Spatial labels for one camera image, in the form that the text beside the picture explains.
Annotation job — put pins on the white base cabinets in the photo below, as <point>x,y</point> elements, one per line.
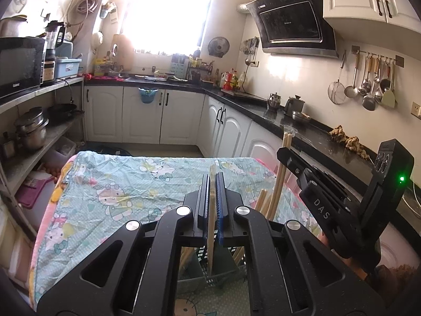
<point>105,112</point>

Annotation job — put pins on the blue hanging bin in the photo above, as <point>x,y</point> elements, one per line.
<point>147,96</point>

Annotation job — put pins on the black frying pan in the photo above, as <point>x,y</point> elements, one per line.
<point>62,110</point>

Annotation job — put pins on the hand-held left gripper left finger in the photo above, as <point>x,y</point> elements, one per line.
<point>204,204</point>

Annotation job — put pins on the cooking oil bottles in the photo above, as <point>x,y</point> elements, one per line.
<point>232,80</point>

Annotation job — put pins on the black microwave oven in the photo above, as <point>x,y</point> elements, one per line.
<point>19,65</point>

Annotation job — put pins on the black range hood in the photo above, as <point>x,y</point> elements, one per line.
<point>289,23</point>

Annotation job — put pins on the kitchen window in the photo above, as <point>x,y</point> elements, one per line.
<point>164,13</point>

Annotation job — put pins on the blue plastic box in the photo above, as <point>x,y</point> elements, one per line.
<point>67,69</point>

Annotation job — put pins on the teal knife rack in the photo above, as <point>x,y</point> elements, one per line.
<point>179,67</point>

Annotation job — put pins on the green plastic utensil basket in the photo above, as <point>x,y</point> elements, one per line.
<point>197,279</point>

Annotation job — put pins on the purple plastic box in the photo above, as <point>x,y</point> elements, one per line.
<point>34,192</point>

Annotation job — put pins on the stack of steel pots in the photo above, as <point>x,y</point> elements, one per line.
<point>33,131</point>

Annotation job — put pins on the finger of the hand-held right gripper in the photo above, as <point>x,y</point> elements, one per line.
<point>296,164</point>

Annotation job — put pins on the metal shelf rack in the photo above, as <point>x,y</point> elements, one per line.
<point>33,161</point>

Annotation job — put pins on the wall utensil rail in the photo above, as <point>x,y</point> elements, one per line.
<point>399,61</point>

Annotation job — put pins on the ginger root pile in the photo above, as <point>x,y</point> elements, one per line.
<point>352,143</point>

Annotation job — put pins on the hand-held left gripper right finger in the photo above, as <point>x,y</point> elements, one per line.
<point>222,210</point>

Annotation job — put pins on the group of bamboo chopsticks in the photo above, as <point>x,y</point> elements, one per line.
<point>263,204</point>

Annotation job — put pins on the steel ladle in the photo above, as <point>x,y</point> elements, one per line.
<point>351,91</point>

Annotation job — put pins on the steel box appliance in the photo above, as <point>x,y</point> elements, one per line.
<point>13,28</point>

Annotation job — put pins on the black blender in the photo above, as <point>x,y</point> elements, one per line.
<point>52,49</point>

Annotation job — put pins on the pale green spatula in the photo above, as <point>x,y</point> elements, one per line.
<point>389,98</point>

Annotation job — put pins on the cartoon printed tablecloth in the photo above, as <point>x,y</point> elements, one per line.
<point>115,184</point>

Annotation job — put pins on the wooden cutting board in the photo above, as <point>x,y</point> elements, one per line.
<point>123,52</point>

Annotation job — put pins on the small wall fan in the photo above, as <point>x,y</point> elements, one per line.
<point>218,46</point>

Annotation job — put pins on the steel hanging spoon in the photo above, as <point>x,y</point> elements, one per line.
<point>363,87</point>

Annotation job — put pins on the small steel kettle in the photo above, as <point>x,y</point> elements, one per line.
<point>273,101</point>

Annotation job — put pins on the tan bamboo chopstick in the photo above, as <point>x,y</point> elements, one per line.
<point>289,140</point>
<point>278,184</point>
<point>210,253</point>

